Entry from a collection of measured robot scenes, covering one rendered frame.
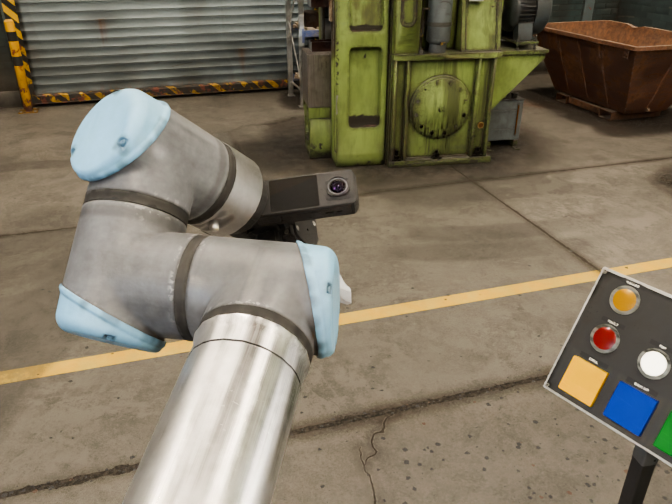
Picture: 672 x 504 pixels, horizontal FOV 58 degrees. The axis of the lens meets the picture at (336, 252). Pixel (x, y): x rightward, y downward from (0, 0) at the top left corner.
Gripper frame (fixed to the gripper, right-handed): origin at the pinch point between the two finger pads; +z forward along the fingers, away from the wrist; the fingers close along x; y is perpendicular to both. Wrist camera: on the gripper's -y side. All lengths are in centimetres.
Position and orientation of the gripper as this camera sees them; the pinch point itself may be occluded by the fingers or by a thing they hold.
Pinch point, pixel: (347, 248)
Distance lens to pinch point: 79.8
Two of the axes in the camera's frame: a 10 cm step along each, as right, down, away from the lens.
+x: 1.3, 9.0, -4.2
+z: 5.3, 3.0, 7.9
